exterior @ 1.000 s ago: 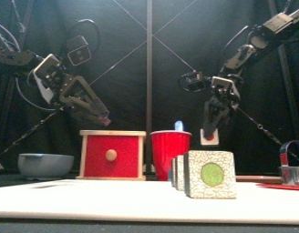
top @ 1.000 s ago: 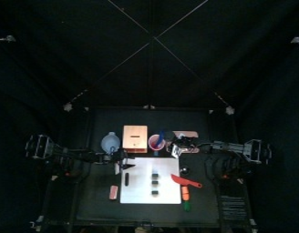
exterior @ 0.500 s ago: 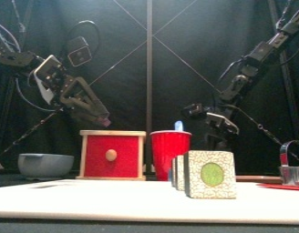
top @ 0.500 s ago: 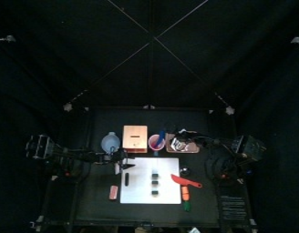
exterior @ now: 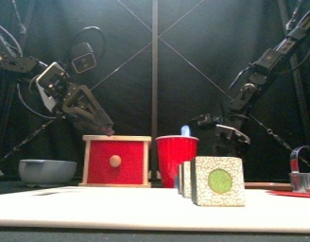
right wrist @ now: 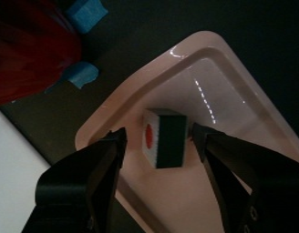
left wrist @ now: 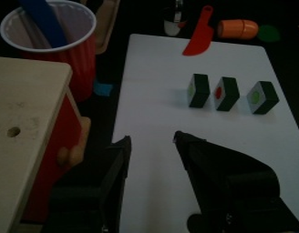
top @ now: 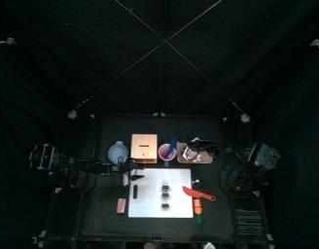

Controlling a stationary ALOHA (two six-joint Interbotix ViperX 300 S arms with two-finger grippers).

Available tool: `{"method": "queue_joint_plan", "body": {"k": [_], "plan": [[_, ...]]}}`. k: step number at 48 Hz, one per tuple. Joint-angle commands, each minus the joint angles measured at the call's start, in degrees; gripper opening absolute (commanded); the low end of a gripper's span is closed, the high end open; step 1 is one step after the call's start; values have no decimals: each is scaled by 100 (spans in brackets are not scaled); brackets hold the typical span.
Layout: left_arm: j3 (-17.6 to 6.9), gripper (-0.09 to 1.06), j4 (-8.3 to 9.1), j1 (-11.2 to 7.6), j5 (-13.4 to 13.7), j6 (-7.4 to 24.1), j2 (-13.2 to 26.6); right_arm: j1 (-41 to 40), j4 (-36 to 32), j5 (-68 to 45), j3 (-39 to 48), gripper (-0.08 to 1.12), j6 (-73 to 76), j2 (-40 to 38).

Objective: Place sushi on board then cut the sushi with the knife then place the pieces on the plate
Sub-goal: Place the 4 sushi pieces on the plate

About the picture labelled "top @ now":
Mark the white cutting board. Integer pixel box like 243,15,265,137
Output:
127,167,195,219

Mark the red toy knife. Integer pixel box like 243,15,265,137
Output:
182,185,217,202

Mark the blue utensil in cup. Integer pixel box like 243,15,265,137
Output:
166,139,178,158

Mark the grey bowl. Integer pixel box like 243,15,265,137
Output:
107,140,130,165

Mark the red plastic cup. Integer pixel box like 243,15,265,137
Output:
158,143,178,162

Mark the wooden box with red front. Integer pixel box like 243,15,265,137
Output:
130,133,161,164

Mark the pink rectangular block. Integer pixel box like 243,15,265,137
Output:
115,197,127,215

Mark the orange toy carrot, green top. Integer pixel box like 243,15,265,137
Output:
193,198,206,227

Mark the white text label sticker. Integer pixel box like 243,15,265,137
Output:
234,207,263,237

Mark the black tape ring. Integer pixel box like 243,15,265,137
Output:
191,178,206,189

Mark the thin diagonal brace wire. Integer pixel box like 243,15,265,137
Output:
114,0,249,120
71,0,223,115

